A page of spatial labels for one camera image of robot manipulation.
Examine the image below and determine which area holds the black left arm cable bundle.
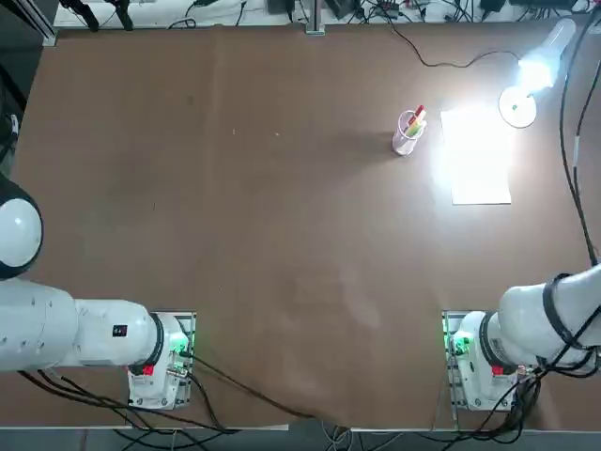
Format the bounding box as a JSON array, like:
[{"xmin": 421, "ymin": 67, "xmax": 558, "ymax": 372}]
[{"xmin": 17, "ymin": 367, "xmax": 239, "ymax": 436}]

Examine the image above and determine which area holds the aluminium camera post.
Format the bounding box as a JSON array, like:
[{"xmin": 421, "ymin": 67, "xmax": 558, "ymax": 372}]
[{"xmin": 304, "ymin": 0, "xmax": 327, "ymax": 36}]

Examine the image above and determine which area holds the white gooseneck desk lamp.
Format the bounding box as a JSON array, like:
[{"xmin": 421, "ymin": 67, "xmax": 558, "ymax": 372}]
[{"xmin": 498, "ymin": 18, "xmax": 578, "ymax": 130}]

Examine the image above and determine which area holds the white paper sheet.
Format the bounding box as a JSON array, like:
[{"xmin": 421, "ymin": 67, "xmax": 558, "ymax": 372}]
[{"xmin": 439, "ymin": 109, "xmax": 514, "ymax": 206}]

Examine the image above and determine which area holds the clear plastic pen cup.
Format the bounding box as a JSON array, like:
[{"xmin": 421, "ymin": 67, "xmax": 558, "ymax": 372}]
[{"xmin": 392, "ymin": 109, "xmax": 429, "ymax": 157}]

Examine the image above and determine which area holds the black lamp power cable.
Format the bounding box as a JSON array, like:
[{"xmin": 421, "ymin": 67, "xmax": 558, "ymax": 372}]
[{"xmin": 388, "ymin": 22, "xmax": 522, "ymax": 70}]

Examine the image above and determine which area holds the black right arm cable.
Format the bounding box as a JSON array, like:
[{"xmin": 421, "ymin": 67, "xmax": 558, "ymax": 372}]
[
  {"xmin": 558, "ymin": 17, "xmax": 601, "ymax": 267},
  {"xmin": 572, "ymin": 59, "xmax": 601, "ymax": 199}
]

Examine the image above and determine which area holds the aluminium frame profile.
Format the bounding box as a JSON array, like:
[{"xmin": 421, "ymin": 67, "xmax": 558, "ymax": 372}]
[{"xmin": 17, "ymin": 0, "xmax": 59, "ymax": 48}]

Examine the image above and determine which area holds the black left base cable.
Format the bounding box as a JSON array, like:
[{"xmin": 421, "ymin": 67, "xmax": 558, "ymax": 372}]
[{"xmin": 180, "ymin": 350, "xmax": 316, "ymax": 420}]

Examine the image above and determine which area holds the black tripod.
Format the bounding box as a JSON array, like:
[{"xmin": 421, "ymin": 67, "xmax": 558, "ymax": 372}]
[{"xmin": 57, "ymin": 0, "xmax": 135, "ymax": 33}]

